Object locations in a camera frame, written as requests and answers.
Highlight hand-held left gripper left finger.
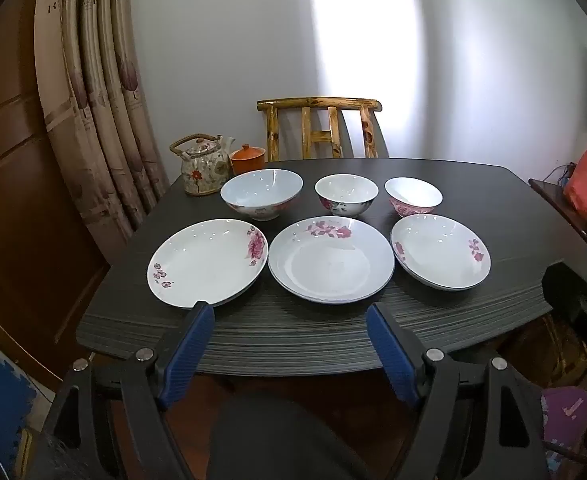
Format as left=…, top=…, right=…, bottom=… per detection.
left=38, top=301, right=217, bottom=480

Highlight small pink patterned bowl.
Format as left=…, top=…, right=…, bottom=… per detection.
left=384, top=176, right=443, bottom=217

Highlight beige patterned curtain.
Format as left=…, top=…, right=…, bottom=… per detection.
left=34, top=0, right=170, bottom=243

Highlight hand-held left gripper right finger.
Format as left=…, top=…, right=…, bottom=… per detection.
left=366, top=302, right=547, bottom=480

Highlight large pale blue bowl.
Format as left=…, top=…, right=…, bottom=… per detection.
left=220, top=169, right=304, bottom=222

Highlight dark wooden side cabinet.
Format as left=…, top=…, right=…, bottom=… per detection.
left=528, top=177, right=587, bottom=242

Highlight small plate pink flowers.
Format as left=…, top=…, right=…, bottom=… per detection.
left=391, top=214, right=491, bottom=291

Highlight medium white floral bowl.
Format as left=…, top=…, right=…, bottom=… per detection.
left=315, top=174, right=379, bottom=218

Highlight yellow wooden box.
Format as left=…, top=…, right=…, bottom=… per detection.
left=511, top=317, right=587, bottom=388

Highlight white plate big pink peony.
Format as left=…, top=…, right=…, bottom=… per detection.
left=147, top=218, right=268, bottom=309

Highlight orange lidded cup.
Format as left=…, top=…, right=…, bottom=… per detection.
left=230, top=144, right=266, bottom=177

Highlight pink foam mat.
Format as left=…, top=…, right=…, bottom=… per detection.
left=540, top=385, right=587, bottom=467

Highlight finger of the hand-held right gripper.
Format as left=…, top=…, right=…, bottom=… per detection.
left=542, top=261, right=587, bottom=346

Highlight brown wooden door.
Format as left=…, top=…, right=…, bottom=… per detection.
left=0, top=0, right=112, bottom=386

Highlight floral ceramic teapot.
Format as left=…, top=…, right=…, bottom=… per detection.
left=170, top=133, right=236, bottom=196

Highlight large plate pink flower spray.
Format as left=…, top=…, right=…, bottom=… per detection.
left=268, top=216, right=395, bottom=305

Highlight wooden chair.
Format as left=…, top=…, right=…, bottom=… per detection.
left=256, top=96, right=389, bottom=162

